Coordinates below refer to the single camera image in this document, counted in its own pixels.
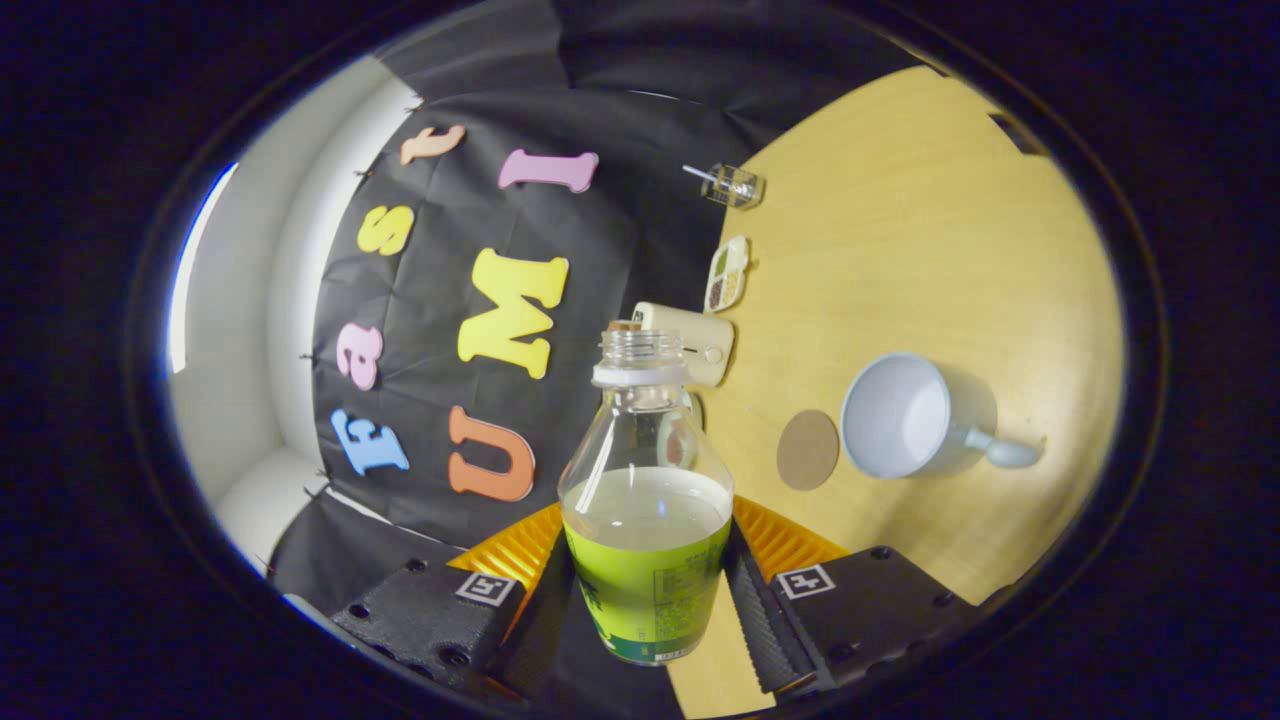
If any green label juice bottle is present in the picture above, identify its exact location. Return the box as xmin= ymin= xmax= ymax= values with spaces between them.
xmin=558 ymin=322 xmax=735 ymax=666

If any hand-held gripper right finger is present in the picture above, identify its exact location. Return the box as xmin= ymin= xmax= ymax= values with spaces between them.
xmin=722 ymin=497 xmax=981 ymax=696

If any wire mesh pen holder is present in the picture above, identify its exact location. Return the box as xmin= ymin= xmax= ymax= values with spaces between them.
xmin=702 ymin=163 xmax=766 ymax=209

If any wooden table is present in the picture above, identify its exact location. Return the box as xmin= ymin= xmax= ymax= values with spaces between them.
xmin=665 ymin=66 xmax=1123 ymax=719

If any black table clamp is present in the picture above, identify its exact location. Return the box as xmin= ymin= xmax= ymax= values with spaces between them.
xmin=990 ymin=112 xmax=1051 ymax=156

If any white divided snack tray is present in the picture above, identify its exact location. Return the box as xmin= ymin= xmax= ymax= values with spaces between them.
xmin=704 ymin=235 xmax=750 ymax=314

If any cream toaster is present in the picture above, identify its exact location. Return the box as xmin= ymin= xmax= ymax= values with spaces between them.
xmin=632 ymin=302 xmax=735 ymax=388

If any black backdrop cloth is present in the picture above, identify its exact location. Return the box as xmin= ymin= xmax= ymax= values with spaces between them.
xmin=268 ymin=0 xmax=926 ymax=611

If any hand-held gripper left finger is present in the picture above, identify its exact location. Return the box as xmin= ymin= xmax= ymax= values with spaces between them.
xmin=330 ymin=503 xmax=576 ymax=701

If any pale grey cup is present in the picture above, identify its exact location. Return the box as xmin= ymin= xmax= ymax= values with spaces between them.
xmin=841 ymin=352 xmax=1043 ymax=480

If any round brown coaster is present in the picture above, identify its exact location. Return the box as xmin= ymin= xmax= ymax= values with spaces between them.
xmin=777 ymin=409 xmax=841 ymax=492

